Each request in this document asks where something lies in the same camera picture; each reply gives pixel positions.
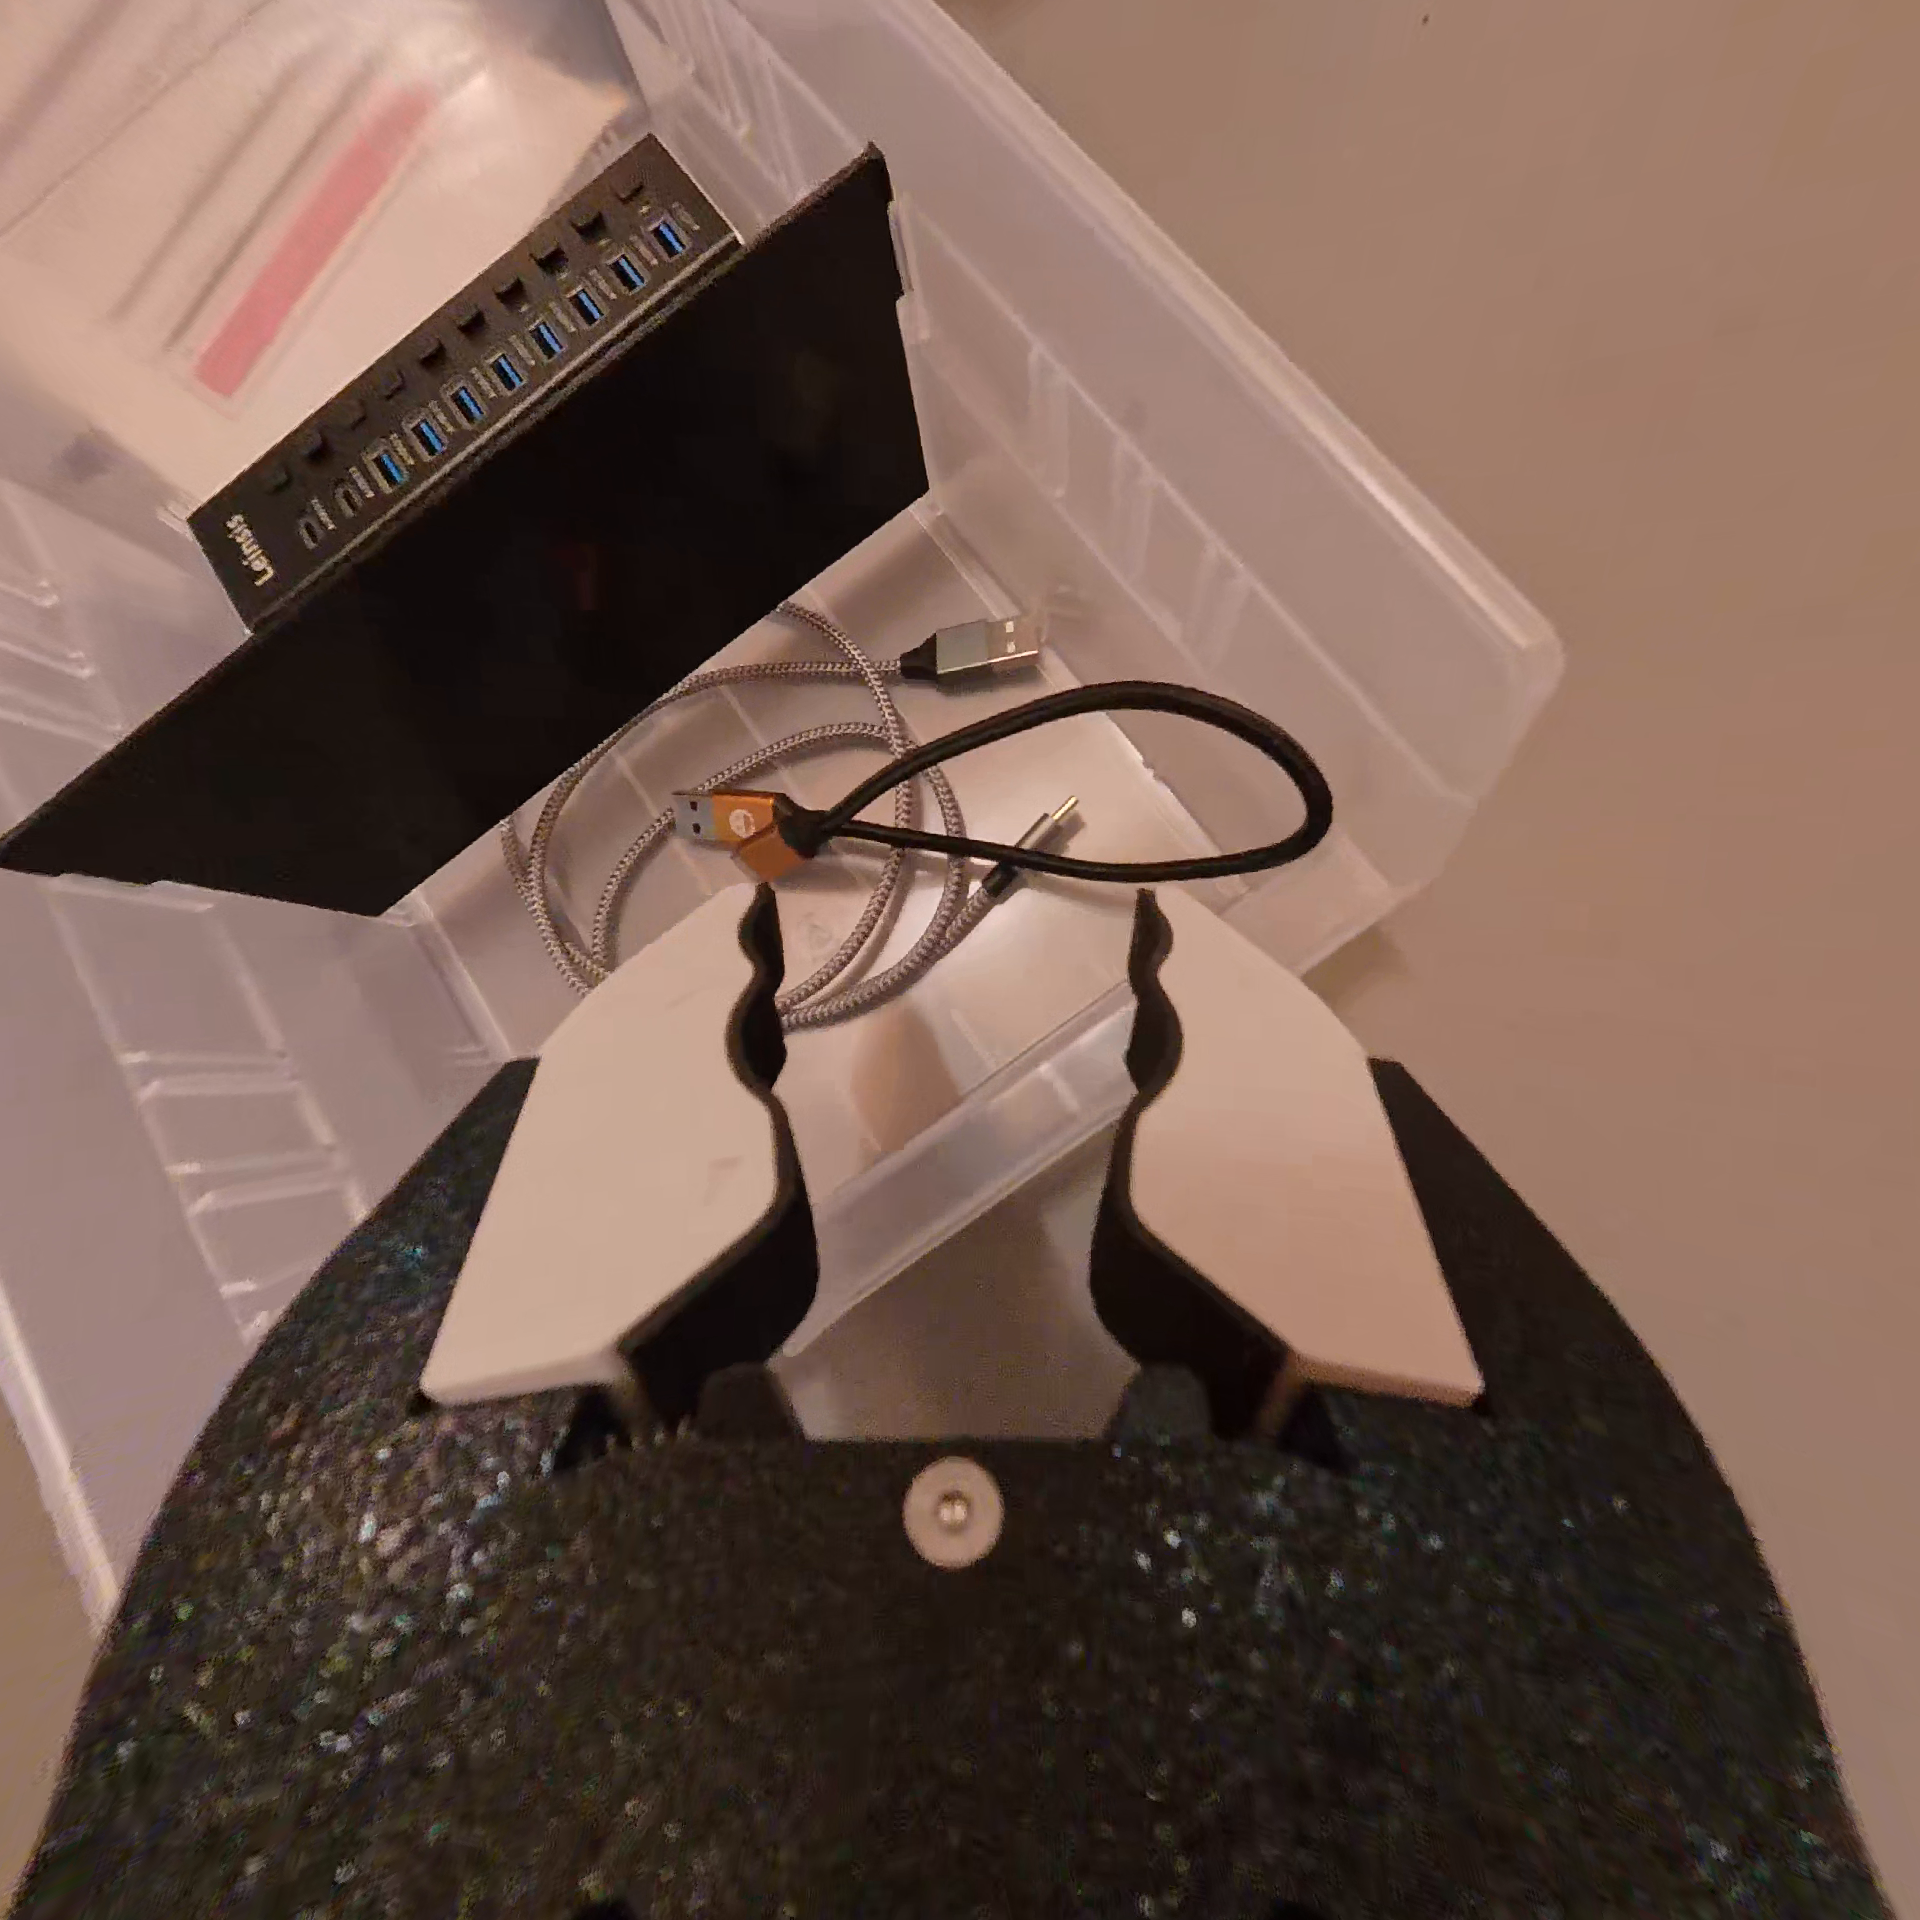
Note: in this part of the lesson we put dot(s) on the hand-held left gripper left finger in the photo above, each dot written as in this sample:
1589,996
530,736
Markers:
631,1198

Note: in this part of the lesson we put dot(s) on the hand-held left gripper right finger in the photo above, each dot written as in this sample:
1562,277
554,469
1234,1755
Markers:
1290,1198

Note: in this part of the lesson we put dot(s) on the clear plastic bin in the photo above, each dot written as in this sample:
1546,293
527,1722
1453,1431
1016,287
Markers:
1273,495

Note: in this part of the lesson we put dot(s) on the black multi-port usb hub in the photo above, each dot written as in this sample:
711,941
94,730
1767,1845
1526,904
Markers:
450,406

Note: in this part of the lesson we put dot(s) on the laminated paper sheet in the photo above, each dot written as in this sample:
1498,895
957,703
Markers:
300,255

